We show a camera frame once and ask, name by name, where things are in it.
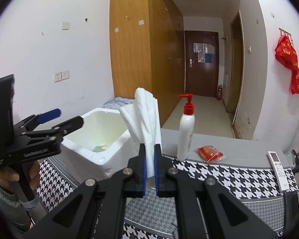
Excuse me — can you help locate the white foam box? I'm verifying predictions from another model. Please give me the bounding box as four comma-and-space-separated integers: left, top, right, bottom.
60, 108, 138, 183

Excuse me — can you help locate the green tissue pack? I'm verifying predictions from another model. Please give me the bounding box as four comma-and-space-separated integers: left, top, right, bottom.
92, 144, 108, 153

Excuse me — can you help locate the white remote control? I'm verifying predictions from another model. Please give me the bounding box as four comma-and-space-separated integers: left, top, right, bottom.
267, 151, 290, 193

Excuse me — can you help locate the wooden wardrobe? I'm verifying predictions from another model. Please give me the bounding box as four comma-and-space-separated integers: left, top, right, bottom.
109, 0, 185, 125

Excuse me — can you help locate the white pump lotion bottle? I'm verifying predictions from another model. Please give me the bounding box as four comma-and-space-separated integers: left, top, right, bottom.
177, 93, 195, 161

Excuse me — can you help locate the light blue cloth pile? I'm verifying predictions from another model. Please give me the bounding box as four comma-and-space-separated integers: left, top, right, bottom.
102, 97, 134, 110

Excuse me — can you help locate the white towel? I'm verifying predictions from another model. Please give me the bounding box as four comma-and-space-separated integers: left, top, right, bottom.
119, 87, 161, 178

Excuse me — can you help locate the person left hand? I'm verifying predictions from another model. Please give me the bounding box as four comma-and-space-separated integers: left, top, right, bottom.
0, 161, 40, 194

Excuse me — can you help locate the red snack packet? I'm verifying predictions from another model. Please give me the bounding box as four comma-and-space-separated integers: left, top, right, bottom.
195, 145, 225, 164

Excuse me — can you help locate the red plastic bag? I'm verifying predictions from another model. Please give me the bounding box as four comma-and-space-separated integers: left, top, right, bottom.
274, 34, 299, 95

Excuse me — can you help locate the wall hook rack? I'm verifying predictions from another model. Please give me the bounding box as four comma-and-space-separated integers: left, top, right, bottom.
279, 28, 292, 40

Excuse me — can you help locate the red fire extinguisher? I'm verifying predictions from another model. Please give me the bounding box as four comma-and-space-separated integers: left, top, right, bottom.
216, 85, 223, 101

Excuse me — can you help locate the black smartphone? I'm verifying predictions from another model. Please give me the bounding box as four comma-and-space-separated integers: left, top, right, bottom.
283, 192, 299, 231

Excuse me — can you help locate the dark brown entrance door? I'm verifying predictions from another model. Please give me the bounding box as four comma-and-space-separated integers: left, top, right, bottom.
185, 31, 219, 98

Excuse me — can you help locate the houndstooth table cloth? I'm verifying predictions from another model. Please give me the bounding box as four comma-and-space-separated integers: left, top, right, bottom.
36, 155, 299, 239

